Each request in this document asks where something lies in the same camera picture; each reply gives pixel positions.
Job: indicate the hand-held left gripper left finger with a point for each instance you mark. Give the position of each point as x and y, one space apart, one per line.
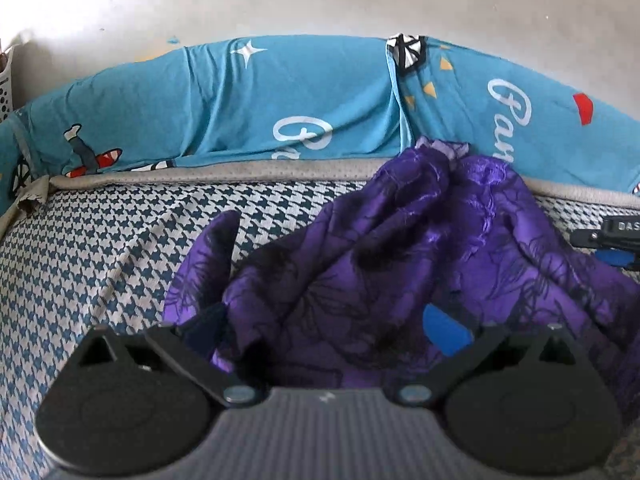
200 340

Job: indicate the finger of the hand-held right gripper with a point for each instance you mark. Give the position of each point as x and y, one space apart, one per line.
615 258

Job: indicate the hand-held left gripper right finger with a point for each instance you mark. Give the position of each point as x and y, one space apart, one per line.
445 332

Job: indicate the purple floral garment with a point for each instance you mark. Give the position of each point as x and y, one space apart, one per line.
375 260

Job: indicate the blue printed bumper cushion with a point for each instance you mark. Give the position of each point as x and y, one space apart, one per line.
525 110
225 95
15 160

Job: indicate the white plastic basket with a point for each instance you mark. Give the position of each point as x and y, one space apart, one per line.
6 90

